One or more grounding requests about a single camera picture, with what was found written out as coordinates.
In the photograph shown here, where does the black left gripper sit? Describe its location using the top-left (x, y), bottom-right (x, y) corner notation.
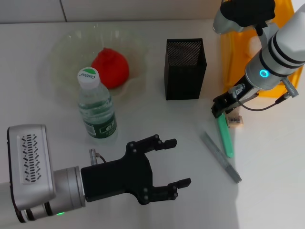
top-left (81, 134), bottom-right (192, 206)

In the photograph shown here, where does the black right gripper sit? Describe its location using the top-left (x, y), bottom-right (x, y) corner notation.
top-left (210, 75), bottom-right (261, 119)

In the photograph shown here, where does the eraser with barcode sleeve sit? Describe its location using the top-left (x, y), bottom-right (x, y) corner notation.
top-left (226, 114), bottom-right (244, 127)

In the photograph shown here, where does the green pen with white cap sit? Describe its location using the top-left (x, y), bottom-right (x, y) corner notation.
top-left (215, 113), bottom-right (234, 158)

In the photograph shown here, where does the grey marker pen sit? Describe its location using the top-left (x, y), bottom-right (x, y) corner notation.
top-left (199, 133), bottom-right (243, 184)

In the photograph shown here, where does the clear bottle with green label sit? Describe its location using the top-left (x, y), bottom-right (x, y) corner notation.
top-left (76, 67), bottom-right (119, 144)

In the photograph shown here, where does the red-orange orange fruit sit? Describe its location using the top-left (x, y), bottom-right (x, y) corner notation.
top-left (91, 47), bottom-right (130, 90)

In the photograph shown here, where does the black mesh pen holder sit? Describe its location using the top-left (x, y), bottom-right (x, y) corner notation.
top-left (163, 38), bottom-right (207, 101)

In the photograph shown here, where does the clear green glass fruit plate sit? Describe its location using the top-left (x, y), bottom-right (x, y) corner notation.
top-left (38, 23), bottom-right (150, 108)

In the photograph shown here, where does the yellow plastic bin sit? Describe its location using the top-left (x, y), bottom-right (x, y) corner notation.
top-left (220, 0), bottom-right (305, 99)

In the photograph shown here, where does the right gripper connector cable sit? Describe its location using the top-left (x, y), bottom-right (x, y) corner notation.
top-left (228, 78), bottom-right (300, 112)

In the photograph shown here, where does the gripper connector cable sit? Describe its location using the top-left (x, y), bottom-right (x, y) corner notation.
top-left (228, 78), bottom-right (300, 112)
top-left (88, 148), bottom-right (107, 166)

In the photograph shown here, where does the left gripper connector cable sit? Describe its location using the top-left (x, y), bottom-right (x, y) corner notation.
top-left (88, 148), bottom-right (107, 166)

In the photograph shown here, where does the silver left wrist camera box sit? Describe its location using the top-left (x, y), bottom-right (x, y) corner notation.
top-left (6, 124), bottom-right (57, 208)

